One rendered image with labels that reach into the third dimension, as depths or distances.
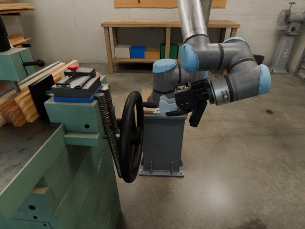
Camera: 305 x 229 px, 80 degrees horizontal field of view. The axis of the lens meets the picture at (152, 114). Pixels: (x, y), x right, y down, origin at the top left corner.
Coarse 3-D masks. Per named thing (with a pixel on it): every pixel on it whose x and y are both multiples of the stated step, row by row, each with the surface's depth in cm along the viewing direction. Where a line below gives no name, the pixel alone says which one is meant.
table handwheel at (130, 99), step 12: (132, 96) 51; (132, 108) 48; (132, 120) 54; (120, 132) 45; (132, 132) 56; (120, 144) 45; (132, 144) 57; (120, 156) 45; (132, 156) 55; (120, 168) 47; (132, 168) 54; (132, 180) 53
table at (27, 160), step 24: (48, 120) 50; (0, 144) 42; (24, 144) 42; (48, 144) 43; (96, 144) 50; (0, 168) 36; (24, 168) 36; (0, 192) 32; (24, 192) 36; (0, 216) 32
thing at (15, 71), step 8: (16, 48) 50; (24, 48) 50; (0, 56) 45; (8, 56) 44; (16, 56) 47; (24, 56) 49; (0, 64) 46; (8, 64) 46; (16, 64) 47; (0, 72) 47; (8, 72) 47; (16, 72) 47; (24, 72) 49; (32, 72) 52; (16, 80) 48
